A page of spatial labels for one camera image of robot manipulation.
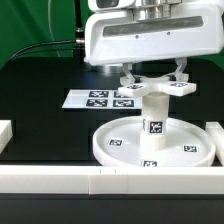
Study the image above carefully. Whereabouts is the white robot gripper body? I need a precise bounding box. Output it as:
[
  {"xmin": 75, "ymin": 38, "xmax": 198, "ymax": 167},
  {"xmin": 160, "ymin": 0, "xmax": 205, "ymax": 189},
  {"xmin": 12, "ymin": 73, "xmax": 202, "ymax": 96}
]
[{"xmin": 85, "ymin": 2, "xmax": 224, "ymax": 65}]

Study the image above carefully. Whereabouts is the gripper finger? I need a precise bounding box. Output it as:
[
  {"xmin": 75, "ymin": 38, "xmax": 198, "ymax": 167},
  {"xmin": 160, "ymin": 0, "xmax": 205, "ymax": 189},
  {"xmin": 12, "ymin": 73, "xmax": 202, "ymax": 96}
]
[
  {"xmin": 122, "ymin": 63, "xmax": 135, "ymax": 83},
  {"xmin": 174, "ymin": 57, "xmax": 187, "ymax": 81}
]

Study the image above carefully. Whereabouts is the white cross-shaped table base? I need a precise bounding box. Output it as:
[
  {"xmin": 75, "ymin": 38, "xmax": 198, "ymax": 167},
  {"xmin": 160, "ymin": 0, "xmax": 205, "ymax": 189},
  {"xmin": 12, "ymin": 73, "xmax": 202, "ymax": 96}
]
[{"xmin": 118, "ymin": 76, "xmax": 197, "ymax": 98}]

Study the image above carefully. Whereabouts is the white round table top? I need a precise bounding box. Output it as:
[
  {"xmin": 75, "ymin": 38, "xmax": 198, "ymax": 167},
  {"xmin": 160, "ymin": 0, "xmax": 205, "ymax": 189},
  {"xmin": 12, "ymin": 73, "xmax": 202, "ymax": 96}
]
[{"xmin": 93, "ymin": 116, "xmax": 216, "ymax": 167}]

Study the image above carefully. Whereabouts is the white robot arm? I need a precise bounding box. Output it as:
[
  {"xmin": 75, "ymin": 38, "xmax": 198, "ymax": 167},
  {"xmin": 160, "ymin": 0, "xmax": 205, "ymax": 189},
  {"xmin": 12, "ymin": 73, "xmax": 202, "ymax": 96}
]
[{"xmin": 85, "ymin": 0, "xmax": 224, "ymax": 81}]

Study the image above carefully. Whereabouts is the black vertical pole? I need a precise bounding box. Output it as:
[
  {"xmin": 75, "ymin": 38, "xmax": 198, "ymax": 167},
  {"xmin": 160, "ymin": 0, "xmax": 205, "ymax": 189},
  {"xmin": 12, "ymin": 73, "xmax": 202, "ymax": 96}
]
[{"xmin": 74, "ymin": 0, "xmax": 85, "ymax": 62}]

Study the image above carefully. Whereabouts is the white marker sheet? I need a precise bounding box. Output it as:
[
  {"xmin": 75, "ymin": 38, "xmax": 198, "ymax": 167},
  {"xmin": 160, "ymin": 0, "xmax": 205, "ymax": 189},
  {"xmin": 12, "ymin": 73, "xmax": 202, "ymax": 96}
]
[{"xmin": 62, "ymin": 90, "xmax": 142, "ymax": 109}]

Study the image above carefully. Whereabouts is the white right fence block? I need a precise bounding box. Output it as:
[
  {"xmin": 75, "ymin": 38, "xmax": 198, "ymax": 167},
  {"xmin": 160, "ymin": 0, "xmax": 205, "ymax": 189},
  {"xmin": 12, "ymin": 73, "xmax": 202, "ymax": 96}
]
[{"xmin": 206, "ymin": 122, "xmax": 224, "ymax": 167}]

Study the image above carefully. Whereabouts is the white fence block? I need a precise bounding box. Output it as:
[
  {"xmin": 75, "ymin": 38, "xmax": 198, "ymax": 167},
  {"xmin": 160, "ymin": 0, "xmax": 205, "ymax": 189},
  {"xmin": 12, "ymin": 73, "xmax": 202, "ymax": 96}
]
[
  {"xmin": 206, "ymin": 122, "xmax": 224, "ymax": 167},
  {"xmin": 0, "ymin": 120, "xmax": 13, "ymax": 154}
]

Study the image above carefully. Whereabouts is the white left fence block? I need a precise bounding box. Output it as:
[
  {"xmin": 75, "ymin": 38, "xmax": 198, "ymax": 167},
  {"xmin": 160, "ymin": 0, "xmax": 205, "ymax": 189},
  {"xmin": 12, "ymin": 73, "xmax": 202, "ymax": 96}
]
[{"xmin": 0, "ymin": 120, "xmax": 13, "ymax": 154}]

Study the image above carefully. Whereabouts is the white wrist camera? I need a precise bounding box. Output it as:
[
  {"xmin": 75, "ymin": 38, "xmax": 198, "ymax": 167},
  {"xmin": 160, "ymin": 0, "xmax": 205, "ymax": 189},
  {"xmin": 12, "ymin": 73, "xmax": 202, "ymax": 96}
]
[{"xmin": 88, "ymin": 0, "xmax": 136, "ymax": 12}]

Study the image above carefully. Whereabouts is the black cable upper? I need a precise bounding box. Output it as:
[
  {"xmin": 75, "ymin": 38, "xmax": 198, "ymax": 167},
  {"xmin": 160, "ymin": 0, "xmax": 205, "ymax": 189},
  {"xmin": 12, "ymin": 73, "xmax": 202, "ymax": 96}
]
[{"xmin": 6, "ymin": 39, "xmax": 88, "ymax": 64}]

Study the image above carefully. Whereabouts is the black cable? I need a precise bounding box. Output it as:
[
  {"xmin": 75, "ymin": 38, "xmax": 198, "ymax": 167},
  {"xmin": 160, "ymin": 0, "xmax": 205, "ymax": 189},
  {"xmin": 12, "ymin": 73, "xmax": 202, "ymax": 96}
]
[
  {"xmin": 6, "ymin": 39, "xmax": 88, "ymax": 64},
  {"xmin": 13, "ymin": 47, "xmax": 88, "ymax": 59}
]

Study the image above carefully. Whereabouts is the black cable lower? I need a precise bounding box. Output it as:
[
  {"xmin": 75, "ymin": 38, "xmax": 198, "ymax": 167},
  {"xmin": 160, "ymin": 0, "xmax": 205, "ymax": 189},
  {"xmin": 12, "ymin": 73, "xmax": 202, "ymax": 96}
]
[{"xmin": 13, "ymin": 47, "xmax": 88, "ymax": 59}]

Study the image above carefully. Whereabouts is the white front fence rail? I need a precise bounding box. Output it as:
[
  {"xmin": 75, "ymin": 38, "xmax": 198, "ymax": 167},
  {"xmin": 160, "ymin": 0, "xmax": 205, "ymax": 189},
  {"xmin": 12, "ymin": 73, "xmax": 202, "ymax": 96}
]
[{"xmin": 0, "ymin": 165, "xmax": 224, "ymax": 195}]

